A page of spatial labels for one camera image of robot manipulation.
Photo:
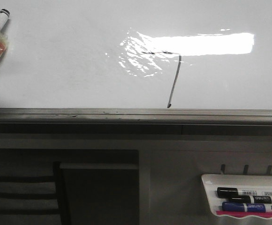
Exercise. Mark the blue capped marker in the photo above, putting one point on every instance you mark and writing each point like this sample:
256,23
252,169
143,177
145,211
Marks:
246,207

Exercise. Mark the black capped marker upper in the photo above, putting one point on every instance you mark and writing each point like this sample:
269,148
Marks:
225,192

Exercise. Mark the black and white whiteboard marker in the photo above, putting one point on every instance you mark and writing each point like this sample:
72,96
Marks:
4,17

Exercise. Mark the dark chair with slats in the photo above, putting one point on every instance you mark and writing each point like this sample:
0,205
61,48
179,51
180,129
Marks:
60,195

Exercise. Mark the black capped marker middle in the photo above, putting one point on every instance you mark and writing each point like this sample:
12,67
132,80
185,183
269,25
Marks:
251,199

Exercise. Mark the white whiteboard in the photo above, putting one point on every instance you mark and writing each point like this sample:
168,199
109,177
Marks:
191,54

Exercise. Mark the white plastic marker tray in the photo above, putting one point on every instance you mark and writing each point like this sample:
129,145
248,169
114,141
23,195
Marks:
242,182

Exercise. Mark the grey aluminium whiteboard tray rail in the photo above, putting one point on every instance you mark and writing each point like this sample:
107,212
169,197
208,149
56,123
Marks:
135,116

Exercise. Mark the black capped marker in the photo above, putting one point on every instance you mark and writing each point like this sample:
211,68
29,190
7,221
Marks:
251,199
225,192

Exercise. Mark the metal hook left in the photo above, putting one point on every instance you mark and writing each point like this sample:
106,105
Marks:
222,169

